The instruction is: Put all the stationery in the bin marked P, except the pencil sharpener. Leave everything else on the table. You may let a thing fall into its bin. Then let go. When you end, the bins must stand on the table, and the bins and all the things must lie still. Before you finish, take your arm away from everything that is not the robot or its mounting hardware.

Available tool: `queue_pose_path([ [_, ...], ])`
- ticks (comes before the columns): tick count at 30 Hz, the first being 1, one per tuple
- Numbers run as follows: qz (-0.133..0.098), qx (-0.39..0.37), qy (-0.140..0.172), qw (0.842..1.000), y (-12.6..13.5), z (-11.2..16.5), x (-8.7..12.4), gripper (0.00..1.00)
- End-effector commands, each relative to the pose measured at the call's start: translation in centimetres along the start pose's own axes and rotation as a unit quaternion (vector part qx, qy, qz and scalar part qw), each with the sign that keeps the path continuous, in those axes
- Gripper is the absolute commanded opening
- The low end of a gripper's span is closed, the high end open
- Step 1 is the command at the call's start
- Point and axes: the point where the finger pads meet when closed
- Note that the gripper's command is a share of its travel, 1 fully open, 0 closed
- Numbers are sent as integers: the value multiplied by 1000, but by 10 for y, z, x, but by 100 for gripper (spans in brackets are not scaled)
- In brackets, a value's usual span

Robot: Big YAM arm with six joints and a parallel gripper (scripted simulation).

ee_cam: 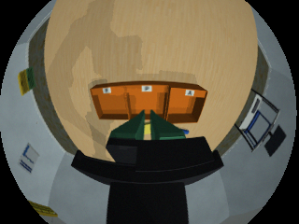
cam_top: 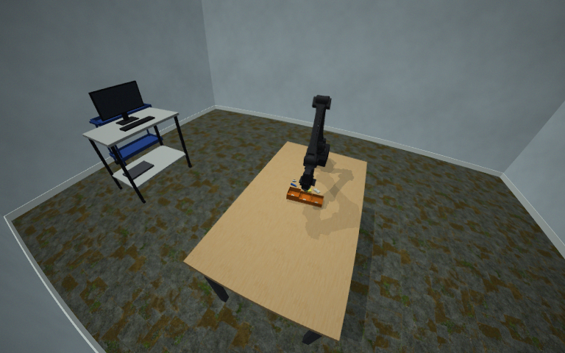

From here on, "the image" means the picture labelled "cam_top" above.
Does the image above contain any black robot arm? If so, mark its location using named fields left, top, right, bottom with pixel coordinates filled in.
left=301, top=95, right=331, bottom=191

